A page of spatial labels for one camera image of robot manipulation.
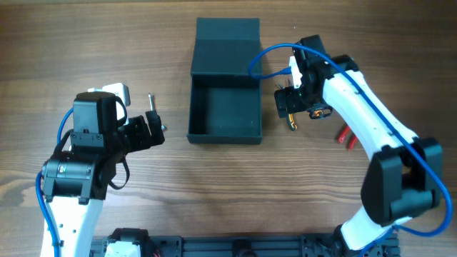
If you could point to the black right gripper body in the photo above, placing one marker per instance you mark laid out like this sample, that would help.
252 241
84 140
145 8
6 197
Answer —
283 103

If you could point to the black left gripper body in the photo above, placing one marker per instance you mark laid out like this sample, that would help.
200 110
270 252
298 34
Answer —
154 128

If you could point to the red handled cutters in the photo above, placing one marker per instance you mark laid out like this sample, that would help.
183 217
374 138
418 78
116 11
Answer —
345 135

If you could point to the orange black pliers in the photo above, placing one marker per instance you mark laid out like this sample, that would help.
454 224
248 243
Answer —
290 121

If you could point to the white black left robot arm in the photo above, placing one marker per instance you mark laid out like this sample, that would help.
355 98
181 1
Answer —
73 182

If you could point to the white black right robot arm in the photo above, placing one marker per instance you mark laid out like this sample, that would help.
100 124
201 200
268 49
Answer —
403 179

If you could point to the dark green open box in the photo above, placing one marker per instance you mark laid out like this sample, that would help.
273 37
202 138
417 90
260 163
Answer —
225 104

